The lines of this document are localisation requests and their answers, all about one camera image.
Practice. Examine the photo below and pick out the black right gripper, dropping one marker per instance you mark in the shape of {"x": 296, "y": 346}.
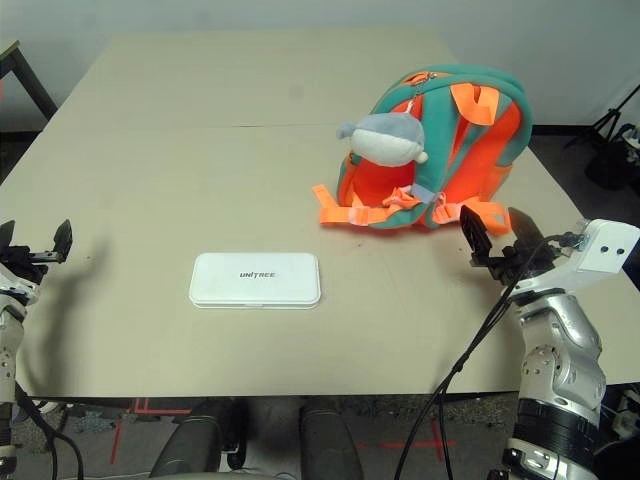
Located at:
{"x": 525, "y": 262}

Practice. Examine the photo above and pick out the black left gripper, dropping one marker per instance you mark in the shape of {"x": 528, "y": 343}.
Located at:
{"x": 20, "y": 260}

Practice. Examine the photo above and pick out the teal and orange backpack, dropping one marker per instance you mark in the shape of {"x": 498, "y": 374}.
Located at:
{"x": 450, "y": 165}

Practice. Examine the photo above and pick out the grey white plush shark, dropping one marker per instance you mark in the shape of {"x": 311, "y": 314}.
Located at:
{"x": 385, "y": 142}

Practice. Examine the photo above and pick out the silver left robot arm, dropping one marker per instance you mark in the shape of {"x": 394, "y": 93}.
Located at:
{"x": 6, "y": 360}

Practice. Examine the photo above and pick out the black bin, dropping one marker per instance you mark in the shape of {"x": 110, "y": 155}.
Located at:
{"x": 607, "y": 170}

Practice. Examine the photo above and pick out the black tripod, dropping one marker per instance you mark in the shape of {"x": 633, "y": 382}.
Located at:
{"x": 607, "y": 120}

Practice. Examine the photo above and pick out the black framed side table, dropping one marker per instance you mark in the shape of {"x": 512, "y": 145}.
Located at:
{"x": 30, "y": 75}

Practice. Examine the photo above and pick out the white power strip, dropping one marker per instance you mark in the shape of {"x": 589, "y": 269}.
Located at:
{"x": 629, "y": 415}

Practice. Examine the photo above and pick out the grey robot left leg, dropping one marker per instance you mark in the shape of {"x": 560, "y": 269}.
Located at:
{"x": 187, "y": 450}

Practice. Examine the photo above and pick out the grey robot leg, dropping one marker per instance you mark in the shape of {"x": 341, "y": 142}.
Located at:
{"x": 187, "y": 450}
{"x": 327, "y": 445}

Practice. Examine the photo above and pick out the grey robot right leg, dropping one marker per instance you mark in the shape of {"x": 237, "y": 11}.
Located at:
{"x": 327, "y": 445}

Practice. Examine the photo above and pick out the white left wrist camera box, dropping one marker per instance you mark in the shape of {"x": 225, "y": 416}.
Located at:
{"x": 15, "y": 290}

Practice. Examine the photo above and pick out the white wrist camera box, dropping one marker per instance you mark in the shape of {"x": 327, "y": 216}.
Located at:
{"x": 15, "y": 290}
{"x": 607, "y": 245}

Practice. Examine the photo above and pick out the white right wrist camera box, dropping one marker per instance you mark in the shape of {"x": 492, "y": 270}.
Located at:
{"x": 607, "y": 245}

